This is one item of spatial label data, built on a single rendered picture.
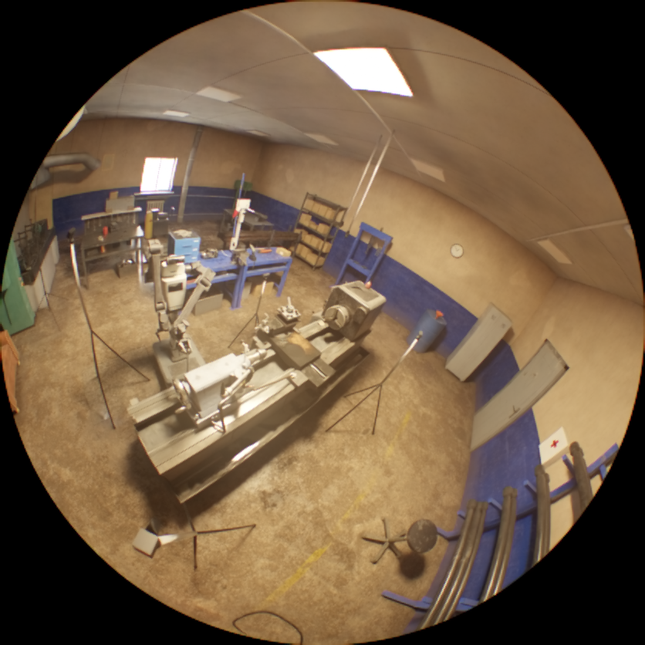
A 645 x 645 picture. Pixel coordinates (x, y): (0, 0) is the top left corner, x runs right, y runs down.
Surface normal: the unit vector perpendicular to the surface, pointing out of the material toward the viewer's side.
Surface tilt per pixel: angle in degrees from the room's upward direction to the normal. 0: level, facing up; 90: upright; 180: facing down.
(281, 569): 0
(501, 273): 90
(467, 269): 90
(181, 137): 90
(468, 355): 90
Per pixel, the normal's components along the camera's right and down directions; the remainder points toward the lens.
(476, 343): -0.57, 0.28
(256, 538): 0.36, -0.76
